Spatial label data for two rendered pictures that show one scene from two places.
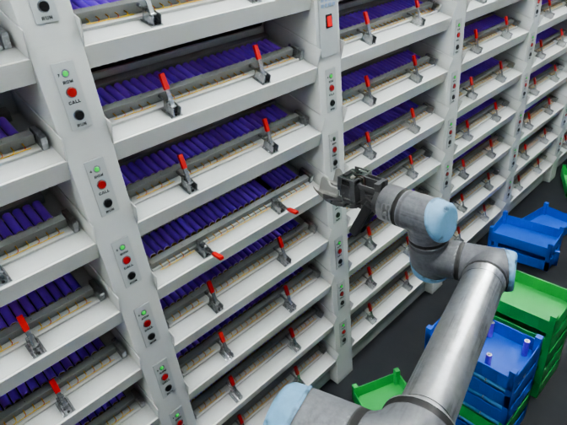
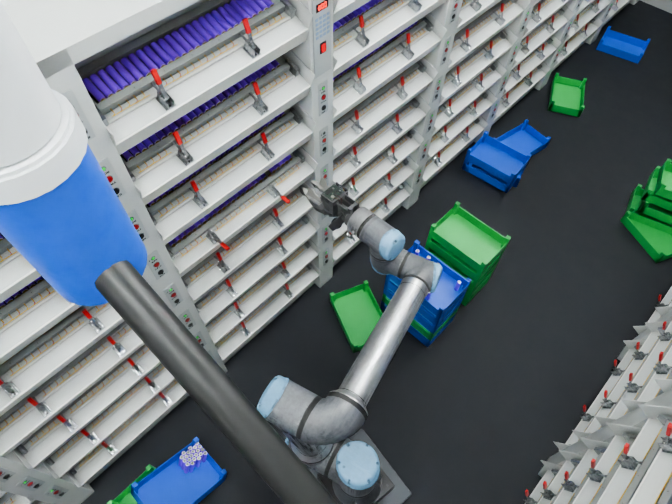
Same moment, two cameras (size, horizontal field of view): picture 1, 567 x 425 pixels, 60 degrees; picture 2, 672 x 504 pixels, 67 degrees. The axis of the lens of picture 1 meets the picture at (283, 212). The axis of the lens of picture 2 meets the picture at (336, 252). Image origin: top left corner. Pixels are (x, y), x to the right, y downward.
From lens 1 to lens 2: 0.67 m
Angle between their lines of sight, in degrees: 27
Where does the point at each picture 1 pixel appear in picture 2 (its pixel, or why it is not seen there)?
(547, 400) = (472, 307)
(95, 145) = (129, 204)
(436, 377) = (361, 378)
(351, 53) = (343, 62)
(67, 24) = (101, 136)
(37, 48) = not seen: hidden behind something
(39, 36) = not seen: hidden behind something
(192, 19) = (200, 93)
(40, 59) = not seen: hidden behind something
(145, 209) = (167, 226)
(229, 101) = (233, 138)
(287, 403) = (272, 395)
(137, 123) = (158, 173)
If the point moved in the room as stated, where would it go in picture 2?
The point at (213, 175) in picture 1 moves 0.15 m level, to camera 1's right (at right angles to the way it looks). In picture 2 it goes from (219, 187) to (269, 184)
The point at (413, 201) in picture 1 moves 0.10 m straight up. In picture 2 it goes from (373, 231) to (376, 210)
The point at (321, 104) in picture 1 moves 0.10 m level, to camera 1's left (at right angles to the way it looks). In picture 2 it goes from (313, 112) to (281, 114)
